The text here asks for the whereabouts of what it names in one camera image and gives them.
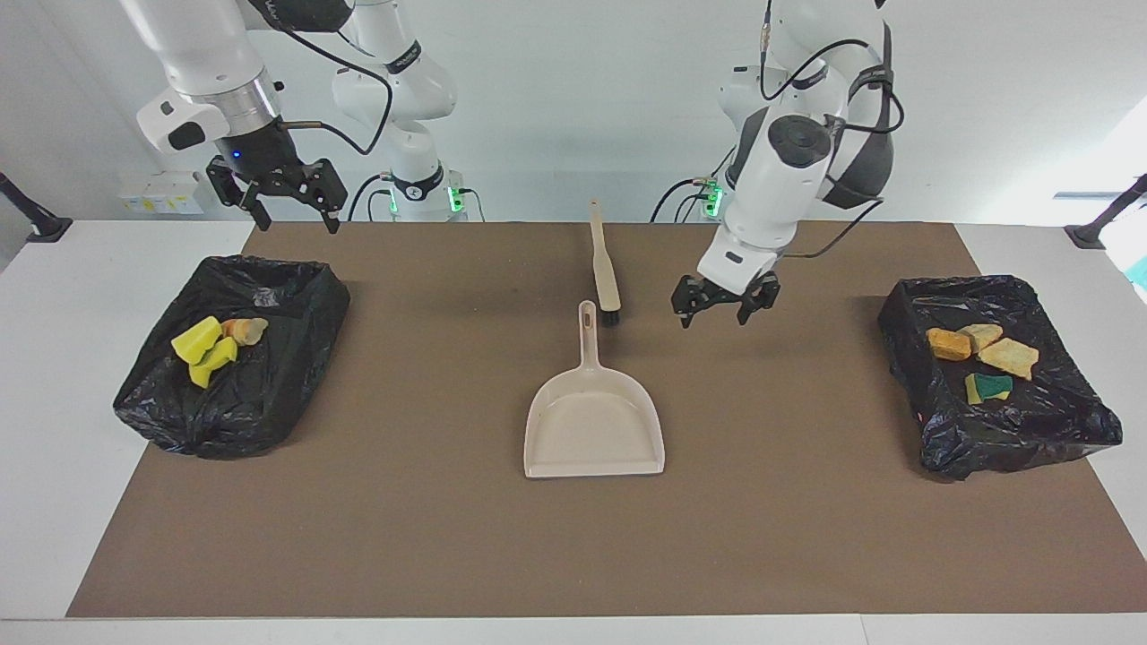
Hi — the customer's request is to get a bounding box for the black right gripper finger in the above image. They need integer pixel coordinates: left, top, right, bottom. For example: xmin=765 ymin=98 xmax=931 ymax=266
xmin=282 ymin=159 xmax=349 ymax=236
xmin=206 ymin=158 xmax=273 ymax=232

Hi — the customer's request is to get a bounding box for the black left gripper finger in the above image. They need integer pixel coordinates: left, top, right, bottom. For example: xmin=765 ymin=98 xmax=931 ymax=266
xmin=737 ymin=272 xmax=781 ymax=327
xmin=671 ymin=275 xmax=723 ymax=330

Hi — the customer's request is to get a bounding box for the beige brush with black bristles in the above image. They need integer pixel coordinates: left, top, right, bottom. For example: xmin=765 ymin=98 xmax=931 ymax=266
xmin=589 ymin=200 xmax=623 ymax=327

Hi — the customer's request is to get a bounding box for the wedge shaped yellow sponge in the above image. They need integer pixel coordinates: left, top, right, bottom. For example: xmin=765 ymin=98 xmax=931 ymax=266
xmin=170 ymin=315 xmax=223 ymax=366

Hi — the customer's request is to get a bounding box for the beige plastic dustpan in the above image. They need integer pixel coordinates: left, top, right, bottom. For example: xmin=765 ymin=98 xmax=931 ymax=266
xmin=523 ymin=300 xmax=667 ymax=479

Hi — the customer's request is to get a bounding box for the notched yellow sponge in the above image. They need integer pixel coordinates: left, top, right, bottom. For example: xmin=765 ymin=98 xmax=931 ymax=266
xmin=188 ymin=337 xmax=240 ymax=390

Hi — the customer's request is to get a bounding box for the golden brown bun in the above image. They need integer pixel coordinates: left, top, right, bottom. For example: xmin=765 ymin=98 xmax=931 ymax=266
xmin=926 ymin=327 xmax=973 ymax=362

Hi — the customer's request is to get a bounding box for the small yellow green sponge piece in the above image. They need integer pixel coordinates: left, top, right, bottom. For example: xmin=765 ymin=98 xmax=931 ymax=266
xmin=964 ymin=373 xmax=1014 ymax=406

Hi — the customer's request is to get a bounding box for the pale beige bread chunk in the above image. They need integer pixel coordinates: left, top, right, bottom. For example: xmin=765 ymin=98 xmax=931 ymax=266
xmin=977 ymin=337 xmax=1040 ymax=381

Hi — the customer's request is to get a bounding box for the black bag lined bin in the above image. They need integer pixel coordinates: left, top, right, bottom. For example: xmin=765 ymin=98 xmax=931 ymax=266
xmin=113 ymin=255 xmax=351 ymax=460
xmin=876 ymin=274 xmax=1125 ymax=483

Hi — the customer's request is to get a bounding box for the black stand pole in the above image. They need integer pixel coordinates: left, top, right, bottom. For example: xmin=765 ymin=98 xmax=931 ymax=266
xmin=0 ymin=172 xmax=73 ymax=243
xmin=1065 ymin=175 xmax=1147 ymax=250

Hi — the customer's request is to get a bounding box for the brown table mat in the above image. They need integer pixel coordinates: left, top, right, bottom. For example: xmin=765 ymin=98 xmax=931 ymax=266
xmin=65 ymin=221 xmax=1147 ymax=619

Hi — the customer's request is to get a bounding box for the black right base cable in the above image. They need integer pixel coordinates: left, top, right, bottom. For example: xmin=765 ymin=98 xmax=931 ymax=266
xmin=347 ymin=173 xmax=395 ymax=222

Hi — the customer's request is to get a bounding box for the black base cable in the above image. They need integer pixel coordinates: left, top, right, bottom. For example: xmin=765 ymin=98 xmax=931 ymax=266
xmin=347 ymin=173 xmax=395 ymax=222
xmin=650 ymin=143 xmax=737 ymax=223

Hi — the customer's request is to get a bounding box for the black left base cable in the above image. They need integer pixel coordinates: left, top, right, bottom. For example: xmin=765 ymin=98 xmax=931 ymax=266
xmin=650 ymin=143 xmax=737 ymax=223

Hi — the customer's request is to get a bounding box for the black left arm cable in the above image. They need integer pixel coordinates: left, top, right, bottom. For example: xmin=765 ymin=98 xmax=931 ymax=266
xmin=760 ymin=0 xmax=906 ymax=261

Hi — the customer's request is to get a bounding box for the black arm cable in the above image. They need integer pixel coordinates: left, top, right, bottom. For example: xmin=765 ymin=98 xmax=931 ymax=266
xmin=246 ymin=0 xmax=395 ymax=158
xmin=760 ymin=0 xmax=906 ymax=261

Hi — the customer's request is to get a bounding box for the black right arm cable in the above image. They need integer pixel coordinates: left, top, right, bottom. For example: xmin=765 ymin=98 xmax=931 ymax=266
xmin=246 ymin=0 xmax=395 ymax=158

